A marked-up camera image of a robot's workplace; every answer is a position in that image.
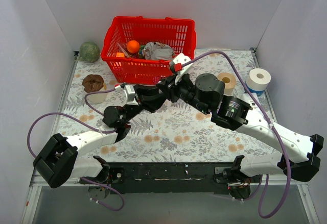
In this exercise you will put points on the floral patterned table mat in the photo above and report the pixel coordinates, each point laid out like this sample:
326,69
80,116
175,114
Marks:
176,132

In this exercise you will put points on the green textured ball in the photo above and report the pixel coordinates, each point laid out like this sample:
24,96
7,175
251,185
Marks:
89,51

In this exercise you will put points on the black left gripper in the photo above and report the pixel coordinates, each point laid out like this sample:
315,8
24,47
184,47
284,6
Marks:
138,99

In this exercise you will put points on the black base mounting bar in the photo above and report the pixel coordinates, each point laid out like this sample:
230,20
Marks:
166,177

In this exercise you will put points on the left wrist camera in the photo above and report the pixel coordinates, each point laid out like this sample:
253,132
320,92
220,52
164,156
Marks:
129,92

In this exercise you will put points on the beige paper roll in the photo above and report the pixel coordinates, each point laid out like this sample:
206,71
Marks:
229,80

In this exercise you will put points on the white rectangular box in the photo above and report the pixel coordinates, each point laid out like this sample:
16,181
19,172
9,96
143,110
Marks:
248,99

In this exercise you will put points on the blue tape roll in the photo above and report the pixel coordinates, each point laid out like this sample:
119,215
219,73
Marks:
251,91

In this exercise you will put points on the white toilet paper roll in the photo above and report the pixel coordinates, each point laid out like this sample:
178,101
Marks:
258,79

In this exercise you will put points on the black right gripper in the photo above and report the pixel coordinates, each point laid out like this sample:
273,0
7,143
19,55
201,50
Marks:
172,90

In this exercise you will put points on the crumpled silver foil bag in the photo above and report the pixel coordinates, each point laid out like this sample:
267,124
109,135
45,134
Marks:
157,51

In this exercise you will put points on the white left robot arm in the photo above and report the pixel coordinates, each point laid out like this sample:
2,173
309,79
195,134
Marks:
63,157

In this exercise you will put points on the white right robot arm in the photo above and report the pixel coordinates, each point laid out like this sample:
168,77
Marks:
296,154

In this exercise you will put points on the brown topped paper roll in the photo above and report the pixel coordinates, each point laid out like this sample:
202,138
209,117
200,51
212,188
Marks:
94,83

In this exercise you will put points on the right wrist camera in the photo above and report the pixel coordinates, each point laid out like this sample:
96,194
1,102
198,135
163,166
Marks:
179,66

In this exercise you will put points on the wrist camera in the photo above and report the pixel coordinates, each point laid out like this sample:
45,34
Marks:
129,92
179,66

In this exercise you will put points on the orange fruit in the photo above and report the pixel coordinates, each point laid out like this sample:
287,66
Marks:
133,46

